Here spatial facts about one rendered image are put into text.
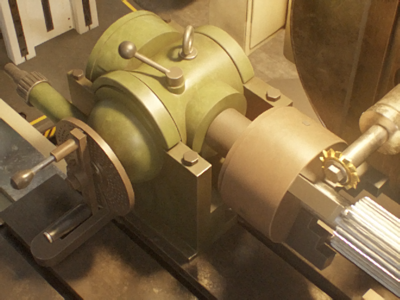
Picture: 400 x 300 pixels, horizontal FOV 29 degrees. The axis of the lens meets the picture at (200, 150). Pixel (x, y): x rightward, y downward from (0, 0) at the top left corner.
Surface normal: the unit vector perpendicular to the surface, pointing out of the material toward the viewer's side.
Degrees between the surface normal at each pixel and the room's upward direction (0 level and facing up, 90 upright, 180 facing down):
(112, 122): 38
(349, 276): 0
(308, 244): 65
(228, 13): 90
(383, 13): 90
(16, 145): 0
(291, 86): 0
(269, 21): 90
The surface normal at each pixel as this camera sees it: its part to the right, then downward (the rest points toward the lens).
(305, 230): -0.64, 0.22
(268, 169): -0.45, -0.15
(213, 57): 0.25, -0.41
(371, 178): -0.06, -0.59
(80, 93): -0.71, 0.54
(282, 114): 0.16, -0.75
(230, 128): -0.31, -0.34
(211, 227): 0.71, 0.54
